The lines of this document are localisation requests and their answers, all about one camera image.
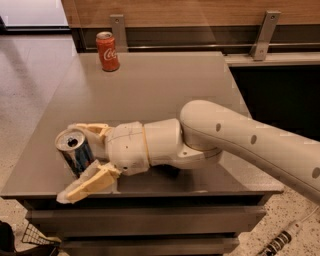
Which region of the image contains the red coke can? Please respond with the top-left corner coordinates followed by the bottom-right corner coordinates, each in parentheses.
top-left (96, 31), bottom-right (120, 72)

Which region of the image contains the left metal wall bracket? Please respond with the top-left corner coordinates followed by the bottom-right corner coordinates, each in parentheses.
top-left (110, 14), bottom-right (128, 53)

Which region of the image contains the lower grey drawer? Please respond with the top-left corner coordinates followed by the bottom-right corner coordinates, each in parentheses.
top-left (62, 238), bottom-right (239, 256)

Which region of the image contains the white cable with spring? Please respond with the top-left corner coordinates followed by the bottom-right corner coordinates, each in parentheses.
top-left (259, 203), bottom-right (320, 256)

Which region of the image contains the black wire mesh basket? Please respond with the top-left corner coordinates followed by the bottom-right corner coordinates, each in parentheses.
top-left (21, 223), bottom-right (61, 246)

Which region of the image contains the metal wall bracket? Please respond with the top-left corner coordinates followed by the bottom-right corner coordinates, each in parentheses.
top-left (249, 10), bottom-right (281, 61)
top-left (110, 14), bottom-right (128, 53)

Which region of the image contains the right metal wall bracket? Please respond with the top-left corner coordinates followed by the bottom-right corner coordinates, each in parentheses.
top-left (249, 10), bottom-right (281, 61)

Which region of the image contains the upper grey drawer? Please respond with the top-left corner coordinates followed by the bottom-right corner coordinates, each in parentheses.
top-left (26, 206), bottom-right (265, 237)

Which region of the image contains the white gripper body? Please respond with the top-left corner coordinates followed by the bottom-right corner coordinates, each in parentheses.
top-left (105, 122), bottom-right (150, 176)

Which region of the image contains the grey drawer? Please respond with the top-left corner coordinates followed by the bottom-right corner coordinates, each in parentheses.
top-left (62, 238), bottom-right (239, 256)
top-left (26, 206), bottom-right (265, 237)

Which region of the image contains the silver blue redbull can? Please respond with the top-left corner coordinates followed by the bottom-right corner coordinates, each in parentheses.
top-left (55, 129), bottom-right (95, 178)

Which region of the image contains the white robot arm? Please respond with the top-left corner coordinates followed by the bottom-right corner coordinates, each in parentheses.
top-left (55, 100), bottom-right (320, 204)

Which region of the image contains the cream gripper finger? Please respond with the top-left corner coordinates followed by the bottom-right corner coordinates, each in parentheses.
top-left (56, 160), bottom-right (121, 204)
top-left (69, 123), bottom-right (112, 140)

